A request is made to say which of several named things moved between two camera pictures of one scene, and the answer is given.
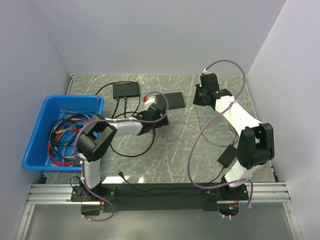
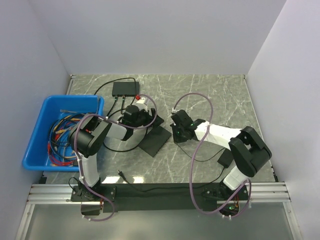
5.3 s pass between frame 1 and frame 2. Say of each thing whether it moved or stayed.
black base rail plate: stayed
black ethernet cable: moved
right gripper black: moved
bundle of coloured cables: stayed
